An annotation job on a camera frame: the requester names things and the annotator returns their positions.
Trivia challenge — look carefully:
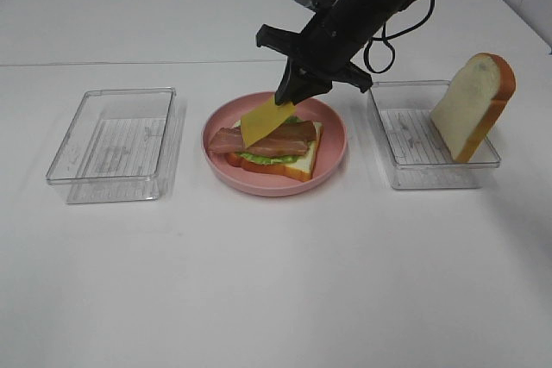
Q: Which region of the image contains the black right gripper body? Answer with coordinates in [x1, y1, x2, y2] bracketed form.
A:
[255, 9, 373, 92]

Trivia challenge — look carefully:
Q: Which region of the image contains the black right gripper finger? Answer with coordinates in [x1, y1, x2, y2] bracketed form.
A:
[289, 73, 332, 104]
[274, 58, 307, 106]

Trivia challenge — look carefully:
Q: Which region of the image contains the bacon strip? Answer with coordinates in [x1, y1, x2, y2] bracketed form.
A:
[273, 121, 317, 142]
[207, 128, 310, 158]

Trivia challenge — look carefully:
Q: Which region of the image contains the yellow cheese slice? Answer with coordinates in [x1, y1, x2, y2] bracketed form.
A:
[240, 97, 296, 148]

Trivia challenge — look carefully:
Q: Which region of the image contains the bread slice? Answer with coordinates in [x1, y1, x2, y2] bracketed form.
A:
[224, 122, 323, 182]
[430, 53, 517, 163]

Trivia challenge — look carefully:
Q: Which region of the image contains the green lettuce leaf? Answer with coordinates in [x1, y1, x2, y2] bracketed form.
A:
[248, 115, 306, 158]

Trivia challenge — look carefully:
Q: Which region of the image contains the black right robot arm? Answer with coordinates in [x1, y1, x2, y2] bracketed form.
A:
[256, 0, 417, 105]

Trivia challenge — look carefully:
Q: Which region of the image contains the pink plate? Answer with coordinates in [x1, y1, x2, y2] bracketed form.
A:
[202, 91, 348, 197]

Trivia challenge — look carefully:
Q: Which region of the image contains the clear right plastic tray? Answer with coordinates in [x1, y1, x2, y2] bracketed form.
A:
[367, 80, 501, 190]

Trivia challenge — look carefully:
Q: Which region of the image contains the clear plastic tray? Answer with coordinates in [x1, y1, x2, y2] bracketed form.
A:
[367, 80, 501, 190]
[46, 87, 178, 204]

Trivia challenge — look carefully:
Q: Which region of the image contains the clear left plastic tray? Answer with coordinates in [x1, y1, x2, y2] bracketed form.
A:
[46, 87, 178, 204]

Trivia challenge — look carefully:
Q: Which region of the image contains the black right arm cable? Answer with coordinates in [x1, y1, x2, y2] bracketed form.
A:
[363, 0, 436, 74]

